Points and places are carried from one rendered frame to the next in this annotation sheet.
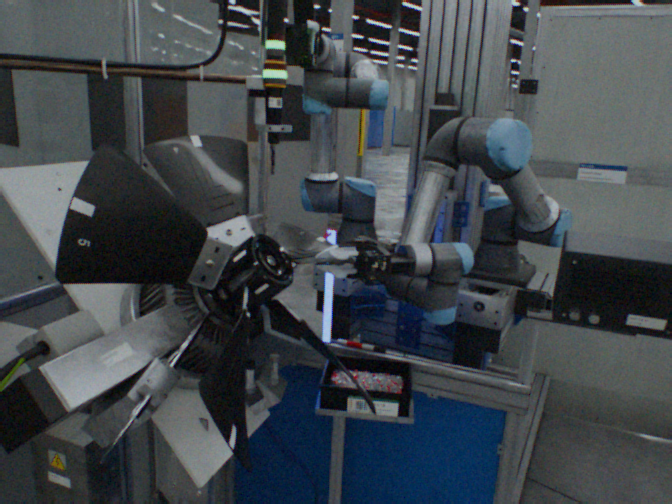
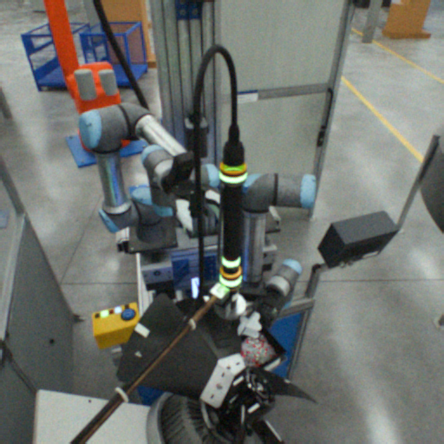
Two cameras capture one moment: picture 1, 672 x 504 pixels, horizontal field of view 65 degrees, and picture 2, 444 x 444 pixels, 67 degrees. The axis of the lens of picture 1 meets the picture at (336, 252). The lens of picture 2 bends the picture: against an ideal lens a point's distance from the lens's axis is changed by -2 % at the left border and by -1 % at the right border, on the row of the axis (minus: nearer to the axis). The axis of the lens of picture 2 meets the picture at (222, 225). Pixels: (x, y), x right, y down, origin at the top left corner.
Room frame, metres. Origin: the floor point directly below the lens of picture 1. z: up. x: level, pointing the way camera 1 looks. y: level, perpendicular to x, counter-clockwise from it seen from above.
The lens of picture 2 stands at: (0.69, 0.46, 2.09)
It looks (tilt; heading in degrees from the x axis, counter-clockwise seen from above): 39 degrees down; 320
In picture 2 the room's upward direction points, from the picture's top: straight up
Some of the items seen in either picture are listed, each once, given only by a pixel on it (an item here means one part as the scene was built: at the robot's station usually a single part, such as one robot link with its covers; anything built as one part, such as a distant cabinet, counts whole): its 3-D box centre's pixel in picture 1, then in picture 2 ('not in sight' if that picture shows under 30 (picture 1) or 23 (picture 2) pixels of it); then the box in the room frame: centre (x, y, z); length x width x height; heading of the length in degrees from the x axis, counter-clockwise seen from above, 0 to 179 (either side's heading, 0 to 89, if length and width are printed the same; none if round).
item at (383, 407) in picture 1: (366, 386); (251, 353); (1.17, -0.09, 0.85); 0.22 x 0.17 x 0.07; 84
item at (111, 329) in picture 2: not in sight; (118, 326); (1.49, 0.29, 1.02); 0.16 x 0.10 x 0.11; 70
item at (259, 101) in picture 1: (269, 104); (227, 296); (1.05, 0.14, 1.50); 0.09 x 0.07 x 0.10; 105
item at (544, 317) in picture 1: (579, 323); (337, 263); (1.17, -0.58, 1.04); 0.24 x 0.03 x 0.03; 70
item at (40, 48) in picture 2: not in sight; (64, 55); (8.24, -1.76, 0.49); 1.27 x 0.88 x 0.98; 141
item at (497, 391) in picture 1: (360, 361); (220, 328); (1.36, -0.08, 0.82); 0.90 x 0.04 x 0.08; 70
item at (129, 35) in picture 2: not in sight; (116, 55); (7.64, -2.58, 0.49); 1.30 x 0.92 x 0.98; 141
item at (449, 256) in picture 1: (446, 260); (286, 275); (1.19, -0.26, 1.17); 0.11 x 0.08 x 0.09; 107
